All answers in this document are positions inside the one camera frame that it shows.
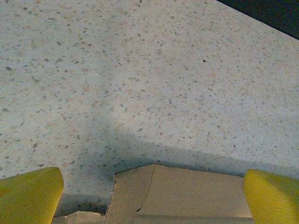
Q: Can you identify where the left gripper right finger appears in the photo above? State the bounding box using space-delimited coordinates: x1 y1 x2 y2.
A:
242 169 299 224

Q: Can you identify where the brown cardboard paper box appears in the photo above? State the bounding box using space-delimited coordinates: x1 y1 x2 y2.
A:
52 164 255 224

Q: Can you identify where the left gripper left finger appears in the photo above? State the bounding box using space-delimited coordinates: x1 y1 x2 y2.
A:
0 167 64 224

